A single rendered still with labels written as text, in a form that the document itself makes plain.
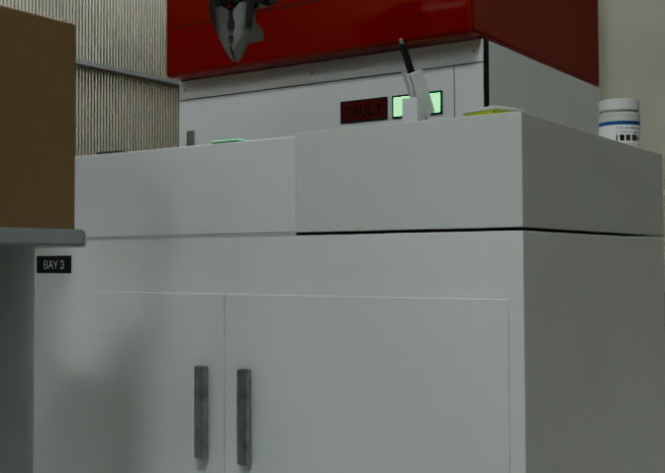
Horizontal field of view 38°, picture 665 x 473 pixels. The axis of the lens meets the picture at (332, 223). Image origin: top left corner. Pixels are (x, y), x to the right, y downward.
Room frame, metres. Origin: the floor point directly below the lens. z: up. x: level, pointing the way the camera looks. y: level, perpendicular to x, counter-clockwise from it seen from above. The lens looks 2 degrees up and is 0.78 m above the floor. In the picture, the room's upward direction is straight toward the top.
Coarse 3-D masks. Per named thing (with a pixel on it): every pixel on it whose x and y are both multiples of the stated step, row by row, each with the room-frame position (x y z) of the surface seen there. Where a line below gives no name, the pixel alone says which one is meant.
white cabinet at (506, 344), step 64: (64, 256) 1.68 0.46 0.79; (128, 256) 1.60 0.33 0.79; (192, 256) 1.52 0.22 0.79; (256, 256) 1.45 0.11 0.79; (320, 256) 1.39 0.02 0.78; (384, 256) 1.33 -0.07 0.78; (448, 256) 1.27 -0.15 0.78; (512, 256) 1.22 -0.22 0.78; (576, 256) 1.37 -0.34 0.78; (640, 256) 1.62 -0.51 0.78; (64, 320) 1.68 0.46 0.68; (128, 320) 1.59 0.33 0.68; (192, 320) 1.52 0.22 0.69; (256, 320) 1.45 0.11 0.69; (320, 320) 1.38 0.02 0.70; (384, 320) 1.32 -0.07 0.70; (448, 320) 1.27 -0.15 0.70; (512, 320) 1.22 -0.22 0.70; (576, 320) 1.36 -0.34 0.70; (640, 320) 1.61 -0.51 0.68; (64, 384) 1.68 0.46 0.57; (128, 384) 1.59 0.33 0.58; (192, 384) 1.52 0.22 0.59; (256, 384) 1.45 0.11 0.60; (320, 384) 1.38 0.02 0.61; (384, 384) 1.32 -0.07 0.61; (448, 384) 1.27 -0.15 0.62; (512, 384) 1.22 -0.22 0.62; (576, 384) 1.36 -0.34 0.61; (640, 384) 1.61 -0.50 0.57; (64, 448) 1.68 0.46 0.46; (128, 448) 1.59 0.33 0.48; (192, 448) 1.52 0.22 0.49; (256, 448) 1.45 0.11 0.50; (320, 448) 1.38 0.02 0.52; (384, 448) 1.32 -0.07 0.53; (448, 448) 1.27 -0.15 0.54; (512, 448) 1.22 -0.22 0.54; (576, 448) 1.36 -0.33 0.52; (640, 448) 1.60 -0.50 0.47
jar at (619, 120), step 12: (600, 108) 1.72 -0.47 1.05; (612, 108) 1.70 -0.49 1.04; (624, 108) 1.69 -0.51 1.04; (636, 108) 1.70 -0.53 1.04; (600, 120) 1.72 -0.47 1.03; (612, 120) 1.70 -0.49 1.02; (624, 120) 1.69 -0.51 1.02; (636, 120) 1.70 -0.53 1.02; (600, 132) 1.72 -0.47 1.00; (612, 132) 1.70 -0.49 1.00; (624, 132) 1.69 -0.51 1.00; (636, 132) 1.70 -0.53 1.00; (636, 144) 1.70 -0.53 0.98
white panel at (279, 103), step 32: (320, 64) 2.14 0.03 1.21; (352, 64) 2.10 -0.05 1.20; (384, 64) 2.05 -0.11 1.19; (416, 64) 2.01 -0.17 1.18; (448, 64) 1.97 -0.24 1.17; (480, 64) 1.93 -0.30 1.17; (192, 96) 2.36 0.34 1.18; (224, 96) 2.30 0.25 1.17; (256, 96) 2.24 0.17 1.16; (288, 96) 2.19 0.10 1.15; (320, 96) 2.15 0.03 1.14; (352, 96) 2.10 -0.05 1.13; (384, 96) 2.05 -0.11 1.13; (448, 96) 1.97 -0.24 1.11; (480, 96) 1.93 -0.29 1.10; (192, 128) 2.36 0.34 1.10; (224, 128) 2.30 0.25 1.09; (256, 128) 2.24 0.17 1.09; (288, 128) 2.19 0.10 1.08; (320, 128) 2.15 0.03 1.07
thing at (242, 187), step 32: (96, 160) 1.64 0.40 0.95; (128, 160) 1.60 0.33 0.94; (160, 160) 1.56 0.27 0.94; (192, 160) 1.52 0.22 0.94; (224, 160) 1.48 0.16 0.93; (256, 160) 1.45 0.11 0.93; (288, 160) 1.42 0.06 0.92; (96, 192) 1.64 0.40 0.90; (128, 192) 1.60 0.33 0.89; (160, 192) 1.56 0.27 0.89; (192, 192) 1.52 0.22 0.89; (224, 192) 1.48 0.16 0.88; (256, 192) 1.45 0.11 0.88; (288, 192) 1.42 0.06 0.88; (96, 224) 1.64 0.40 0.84; (128, 224) 1.60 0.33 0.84; (160, 224) 1.56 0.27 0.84; (192, 224) 1.52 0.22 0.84; (224, 224) 1.48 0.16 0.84; (256, 224) 1.45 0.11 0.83; (288, 224) 1.42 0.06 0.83
